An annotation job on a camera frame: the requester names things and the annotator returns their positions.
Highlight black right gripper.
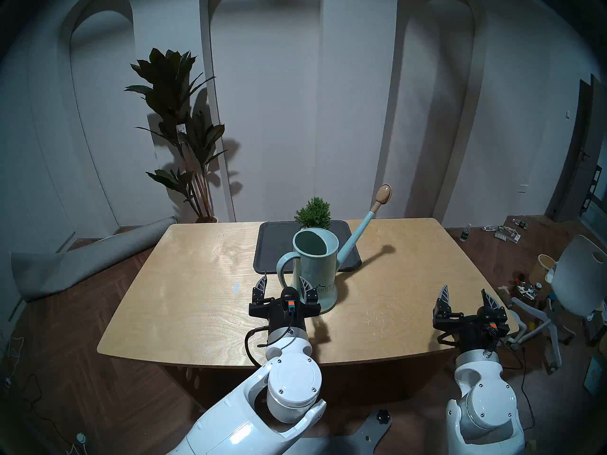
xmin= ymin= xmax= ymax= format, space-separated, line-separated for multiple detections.
xmin=432 ymin=285 xmax=509 ymax=350

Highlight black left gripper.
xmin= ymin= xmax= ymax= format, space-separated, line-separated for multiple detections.
xmin=249 ymin=276 xmax=321 ymax=331

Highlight light blue watering can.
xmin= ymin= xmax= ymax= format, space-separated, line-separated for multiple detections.
xmin=276 ymin=184 xmax=392 ymax=314

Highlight small potted conifer plant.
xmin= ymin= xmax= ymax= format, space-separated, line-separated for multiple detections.
xmin=294 ymin=197 xmax=332 ymax=231

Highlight tall dark-leaved floor plant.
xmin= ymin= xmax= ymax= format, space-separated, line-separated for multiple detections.
xmin=124 ymin=48 xmax=228 ymax=223

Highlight black plastic tray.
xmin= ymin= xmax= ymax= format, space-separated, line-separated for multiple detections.
xmin=253 ymin=220 xmax=362 ymax=274

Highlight white plastic swivel chair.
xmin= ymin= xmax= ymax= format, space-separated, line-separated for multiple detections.
xmin=510 ymin=235 xmax=607 ymax=375

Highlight light cardboard box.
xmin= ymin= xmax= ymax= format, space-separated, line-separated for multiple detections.
xmin=584 ymin=357 xmax=607 ymax=395

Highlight black metal shelf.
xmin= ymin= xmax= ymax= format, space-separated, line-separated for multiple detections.
xmin=579 ymin=165 xmax=603 ymax=218

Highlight dark brown open door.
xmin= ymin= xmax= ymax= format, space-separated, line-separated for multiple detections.
xmin=545 ymin=75 xmax=605 ymax=222

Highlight grey rolled floor mat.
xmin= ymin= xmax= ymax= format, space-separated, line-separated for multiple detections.
xmin=9 ymin=216 xmax=177 ymax=302

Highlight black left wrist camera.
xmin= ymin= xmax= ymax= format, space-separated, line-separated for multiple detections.
xmin=280 ymin=287 xmax=300 ymax=316

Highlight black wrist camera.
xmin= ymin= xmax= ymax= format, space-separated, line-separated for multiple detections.
xmin=280 ymin=287 xmax=300 ymax=316
xmin=477 ymin=306 xmax=499 ymax=339

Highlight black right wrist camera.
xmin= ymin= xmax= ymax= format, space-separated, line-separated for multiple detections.
xmin=477 ymin=306 xmax=499 ymax=339

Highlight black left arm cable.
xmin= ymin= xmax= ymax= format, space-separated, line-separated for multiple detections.
xmin=244 ymin=325 xmax=291 ymax=367

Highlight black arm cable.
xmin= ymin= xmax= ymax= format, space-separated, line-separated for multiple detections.
xmin=498 ymin=338 xmax=536 ymax=426
xmin=244 ymin=325 xmax=291 ymax=367

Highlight tangled cables and adapters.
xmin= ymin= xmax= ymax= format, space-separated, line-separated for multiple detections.
xmin=484 ymin=224 xmax=522 ymax=244

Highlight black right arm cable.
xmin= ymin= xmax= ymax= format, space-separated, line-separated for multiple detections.
xmin=498 ymin=338 xmax=536 ymax=426

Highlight grey metal robot base plate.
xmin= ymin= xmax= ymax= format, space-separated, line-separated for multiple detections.
xmin=294 ymin=409 xmax=393 ymax=455

